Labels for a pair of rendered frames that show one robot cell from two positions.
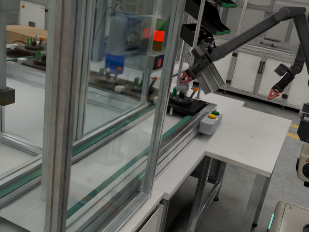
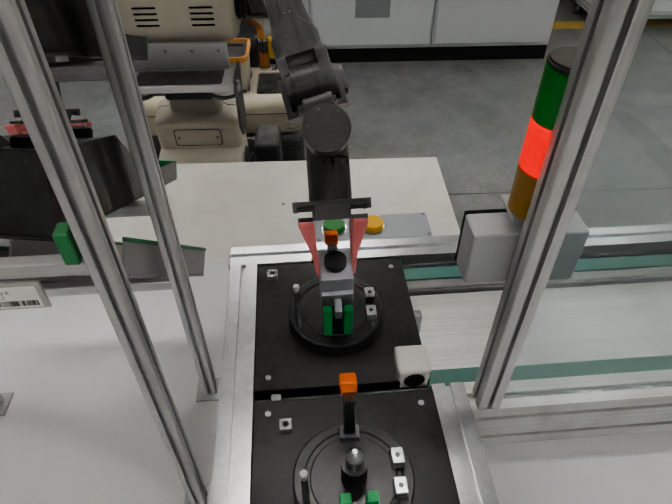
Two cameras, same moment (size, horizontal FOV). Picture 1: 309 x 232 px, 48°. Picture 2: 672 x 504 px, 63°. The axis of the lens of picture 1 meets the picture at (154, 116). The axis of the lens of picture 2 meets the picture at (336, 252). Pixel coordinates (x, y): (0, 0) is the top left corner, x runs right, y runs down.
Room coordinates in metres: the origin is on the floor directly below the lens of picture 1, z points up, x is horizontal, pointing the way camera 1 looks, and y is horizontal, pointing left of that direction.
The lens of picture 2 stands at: (2.13, 0.35, 1.61)
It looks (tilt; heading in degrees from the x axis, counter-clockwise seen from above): 43 degrees down; 244
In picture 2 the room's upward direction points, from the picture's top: straight up
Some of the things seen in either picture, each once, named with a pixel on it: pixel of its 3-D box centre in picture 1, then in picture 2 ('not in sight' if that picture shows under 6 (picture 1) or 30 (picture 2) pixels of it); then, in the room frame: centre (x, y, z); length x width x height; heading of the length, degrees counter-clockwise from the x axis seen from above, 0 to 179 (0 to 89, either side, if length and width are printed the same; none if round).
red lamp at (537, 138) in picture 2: not in sight; (552, 143); (1.76, 0.05, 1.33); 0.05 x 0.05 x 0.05
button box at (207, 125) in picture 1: (210, 122); (371, 238); (1.73, -0.30, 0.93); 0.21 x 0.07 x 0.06; 159
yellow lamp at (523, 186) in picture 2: not in sight; (538, 188); (1.76, 0.05, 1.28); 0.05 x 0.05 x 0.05
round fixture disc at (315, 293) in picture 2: (180, 100); (335, 312); (1.89, -0.13, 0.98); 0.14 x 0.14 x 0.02
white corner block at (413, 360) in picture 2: not in sight; (411, 366); (1.84, -0.01, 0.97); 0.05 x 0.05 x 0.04; 69
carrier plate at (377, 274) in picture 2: (180, 102); (335, 320); (1.89, -0.13, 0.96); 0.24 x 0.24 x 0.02; 69
